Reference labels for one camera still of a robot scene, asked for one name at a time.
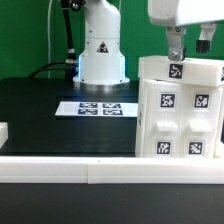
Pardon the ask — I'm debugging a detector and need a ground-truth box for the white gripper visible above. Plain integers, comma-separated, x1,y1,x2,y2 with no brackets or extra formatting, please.
148,0,224,61

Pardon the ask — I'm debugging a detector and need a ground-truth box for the white cabinet top block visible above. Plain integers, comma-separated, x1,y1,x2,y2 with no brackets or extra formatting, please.
138,56,224,87

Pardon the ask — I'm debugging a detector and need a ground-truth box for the white cabinet door panel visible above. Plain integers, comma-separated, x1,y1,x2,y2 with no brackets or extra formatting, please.
180,87,223,158
143,82,181,158

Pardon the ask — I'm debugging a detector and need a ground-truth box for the white cabinet box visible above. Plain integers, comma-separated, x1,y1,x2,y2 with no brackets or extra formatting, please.
135,80,223,158

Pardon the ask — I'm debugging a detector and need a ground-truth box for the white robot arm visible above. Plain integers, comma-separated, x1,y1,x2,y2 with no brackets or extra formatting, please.
60,0,224,90

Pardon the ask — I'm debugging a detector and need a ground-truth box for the white marker sheet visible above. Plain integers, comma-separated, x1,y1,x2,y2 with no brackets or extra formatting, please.
55,101,138,117

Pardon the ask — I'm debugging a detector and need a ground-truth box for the black cable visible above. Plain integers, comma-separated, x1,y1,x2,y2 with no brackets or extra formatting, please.
28,0,79,79

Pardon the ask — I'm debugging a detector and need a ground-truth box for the white cable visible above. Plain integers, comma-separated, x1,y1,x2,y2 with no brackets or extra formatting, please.
47,0,54,79

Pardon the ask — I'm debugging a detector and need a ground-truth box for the white frame border wall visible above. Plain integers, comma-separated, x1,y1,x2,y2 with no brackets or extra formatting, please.
0,156,224,184

